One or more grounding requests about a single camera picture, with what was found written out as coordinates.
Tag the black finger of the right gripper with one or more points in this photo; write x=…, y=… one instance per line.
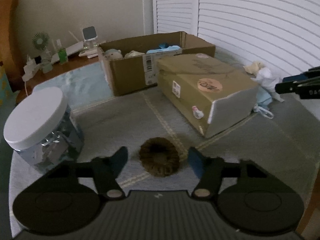
x=311, y=73
x=306, y=89

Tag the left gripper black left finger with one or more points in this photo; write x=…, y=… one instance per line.
x=104, y=171

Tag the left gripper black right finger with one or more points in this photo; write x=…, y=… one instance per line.
x=210, y=172

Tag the light blue mask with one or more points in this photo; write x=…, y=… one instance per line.
x=263, y=101

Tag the white cloth with beige knot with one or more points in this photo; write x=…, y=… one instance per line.
x=265, y=77

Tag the cream drawstring pouch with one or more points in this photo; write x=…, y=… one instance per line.
x=133, y=53

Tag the blue round plush toy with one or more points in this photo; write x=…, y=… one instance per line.
x=113, y=54

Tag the blue face mask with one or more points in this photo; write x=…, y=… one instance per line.
x=164, y=47

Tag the grey checked blanket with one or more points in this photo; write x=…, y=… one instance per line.
x=287, y=146

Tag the white louvered door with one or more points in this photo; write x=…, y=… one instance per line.
x=282, y=34

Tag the clear jar white lid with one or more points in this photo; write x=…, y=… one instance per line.
x=42, y=130

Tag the closed tan cardboard box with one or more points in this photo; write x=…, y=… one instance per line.
x=212, y=95

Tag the light blue towel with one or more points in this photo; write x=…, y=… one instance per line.
x=82, y=86

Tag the open brown cardboard box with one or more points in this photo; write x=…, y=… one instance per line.
x=125, y=76

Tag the wooden nightstand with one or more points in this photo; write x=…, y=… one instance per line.
x=74, y=62

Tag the white remote control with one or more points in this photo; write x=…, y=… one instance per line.
x=90, y=53

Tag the yellow blue packaging bag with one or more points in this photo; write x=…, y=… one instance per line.
x=5, y=89

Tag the white wifi router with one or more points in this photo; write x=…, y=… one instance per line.
x=75, y=48

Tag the green small bottle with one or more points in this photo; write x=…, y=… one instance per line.
x=62, y=53

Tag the white power strip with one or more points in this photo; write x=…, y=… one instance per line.
x=30, y=69

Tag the small screen on stand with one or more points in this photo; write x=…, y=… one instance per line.
x=90, y=37

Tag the small green desk fan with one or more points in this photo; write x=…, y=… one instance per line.
x=41, y=42

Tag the wooden headboard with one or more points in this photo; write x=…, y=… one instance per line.
x=11, y=57

